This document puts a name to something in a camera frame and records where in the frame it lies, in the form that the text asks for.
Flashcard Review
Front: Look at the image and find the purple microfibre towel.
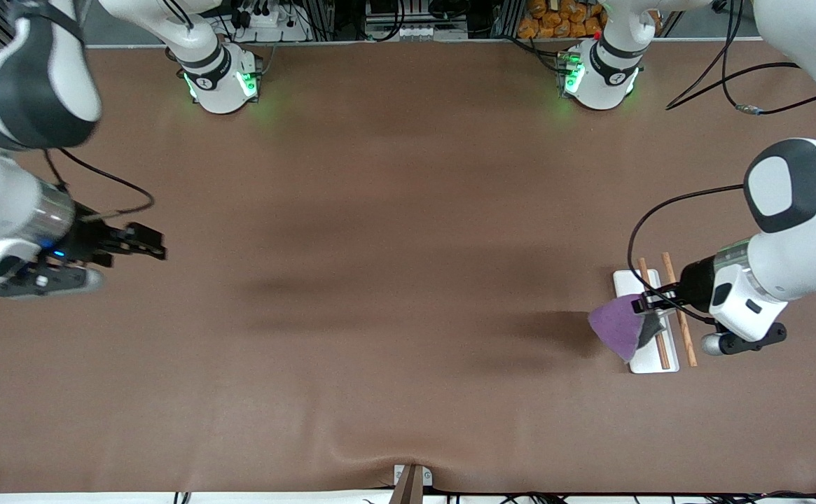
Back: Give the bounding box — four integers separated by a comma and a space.
588, 294, 668, 363

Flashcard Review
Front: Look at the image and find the white rectangular tray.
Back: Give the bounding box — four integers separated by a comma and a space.
612, 252, 699, 375

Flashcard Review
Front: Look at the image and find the white power strip with plugs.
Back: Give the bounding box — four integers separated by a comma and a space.
229, 0, 310, 43

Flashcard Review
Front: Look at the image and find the pile of orange snack packs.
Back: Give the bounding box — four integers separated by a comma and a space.
518, 0, 608, 40

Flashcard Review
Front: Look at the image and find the white box with ports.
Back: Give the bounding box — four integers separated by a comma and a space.
366, 0, 469, 41

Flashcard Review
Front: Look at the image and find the thin black cable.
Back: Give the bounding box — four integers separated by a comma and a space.
665, 0, 816, 116

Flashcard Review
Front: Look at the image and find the grey metal bracket plate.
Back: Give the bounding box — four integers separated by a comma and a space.
392, 463, 434, 488

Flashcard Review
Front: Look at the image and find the brown camera mount pole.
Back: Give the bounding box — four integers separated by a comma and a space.
388, 465, 424, 504

